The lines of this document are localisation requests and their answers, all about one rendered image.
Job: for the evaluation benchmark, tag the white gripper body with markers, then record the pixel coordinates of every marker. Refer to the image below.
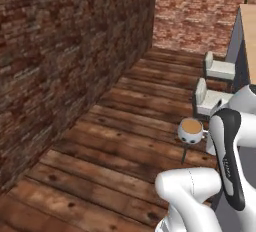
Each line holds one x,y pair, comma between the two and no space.
211,142

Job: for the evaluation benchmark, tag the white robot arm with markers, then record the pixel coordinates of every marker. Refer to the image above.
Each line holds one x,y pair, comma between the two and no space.
186,189

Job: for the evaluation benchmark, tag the white spotted mug of coffee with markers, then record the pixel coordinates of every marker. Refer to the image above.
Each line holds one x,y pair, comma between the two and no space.
190,132

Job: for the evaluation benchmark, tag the grey counter with wooden top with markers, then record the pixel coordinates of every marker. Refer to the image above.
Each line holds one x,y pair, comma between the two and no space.
248,42

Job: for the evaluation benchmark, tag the white stool with dark legs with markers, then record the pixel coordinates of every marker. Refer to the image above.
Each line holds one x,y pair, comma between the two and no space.
218,70
208,100

